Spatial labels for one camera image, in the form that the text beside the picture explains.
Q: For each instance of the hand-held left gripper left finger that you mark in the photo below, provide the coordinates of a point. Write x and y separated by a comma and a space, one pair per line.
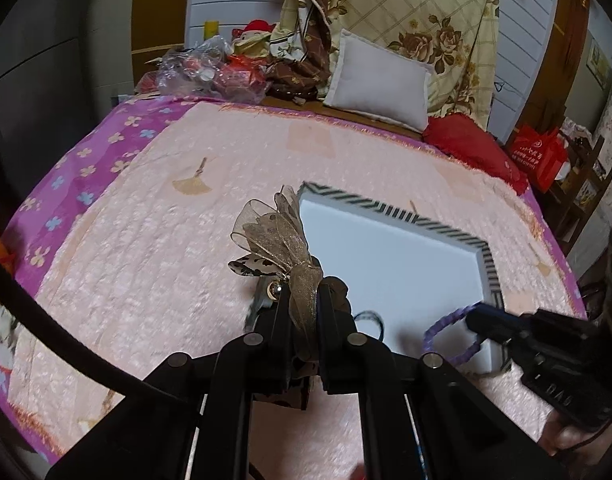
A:
281, 332

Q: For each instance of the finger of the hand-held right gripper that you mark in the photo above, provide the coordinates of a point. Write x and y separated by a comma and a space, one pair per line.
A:
491, 319
506, 352

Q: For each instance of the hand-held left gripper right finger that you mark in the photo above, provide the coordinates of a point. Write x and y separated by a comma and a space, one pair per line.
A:
332, 332

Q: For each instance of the striped jewelry box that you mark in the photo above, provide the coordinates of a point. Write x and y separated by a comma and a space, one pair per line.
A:
386, 260

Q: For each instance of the person's right hand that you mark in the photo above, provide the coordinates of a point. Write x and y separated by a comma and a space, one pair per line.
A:
571, 435

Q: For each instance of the pink quilted bedspread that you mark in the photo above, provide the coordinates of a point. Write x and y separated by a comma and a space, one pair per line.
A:
176, 240

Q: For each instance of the red shopping bag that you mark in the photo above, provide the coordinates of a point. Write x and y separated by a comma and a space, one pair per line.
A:
538, 157

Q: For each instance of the red cushion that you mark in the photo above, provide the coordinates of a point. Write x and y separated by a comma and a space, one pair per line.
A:
466, 145

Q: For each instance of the wooden shelf rack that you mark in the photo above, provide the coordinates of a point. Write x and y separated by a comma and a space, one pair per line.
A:
593, 170

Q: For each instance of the purple flowered sheet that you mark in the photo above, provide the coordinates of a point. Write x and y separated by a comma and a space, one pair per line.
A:
101, 150

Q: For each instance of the white pillow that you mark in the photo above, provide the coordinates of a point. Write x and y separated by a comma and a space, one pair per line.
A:
381, 80

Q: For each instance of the red packets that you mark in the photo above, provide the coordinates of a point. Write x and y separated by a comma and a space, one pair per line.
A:
241, 77

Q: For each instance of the clear plastic bag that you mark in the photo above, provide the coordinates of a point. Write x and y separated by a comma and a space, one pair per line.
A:
191, 67

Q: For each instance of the red plush toy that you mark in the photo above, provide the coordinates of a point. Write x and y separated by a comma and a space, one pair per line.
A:
253, 35

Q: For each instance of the yellow bottle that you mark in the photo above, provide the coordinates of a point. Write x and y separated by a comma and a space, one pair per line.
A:
211, 31

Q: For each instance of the floral quilt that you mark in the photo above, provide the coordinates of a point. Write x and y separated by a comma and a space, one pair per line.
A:
411, 5

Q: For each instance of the framed wall picture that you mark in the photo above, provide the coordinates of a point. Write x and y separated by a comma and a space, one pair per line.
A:
598, 60

